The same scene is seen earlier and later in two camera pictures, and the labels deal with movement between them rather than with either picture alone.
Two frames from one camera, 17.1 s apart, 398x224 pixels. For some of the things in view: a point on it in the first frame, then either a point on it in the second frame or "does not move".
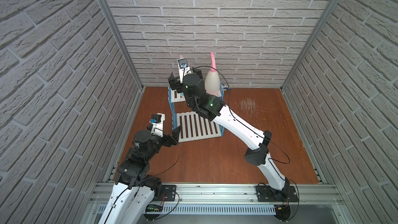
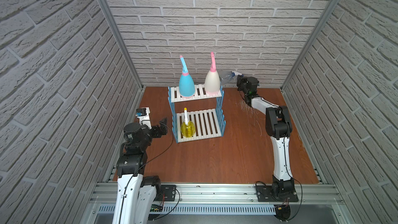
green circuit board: [154, 208] does not move
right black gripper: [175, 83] -> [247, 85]
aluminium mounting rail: [100, 193] does not move
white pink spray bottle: [212, 81] does not move
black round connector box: [283, 212] does not move
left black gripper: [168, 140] -> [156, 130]
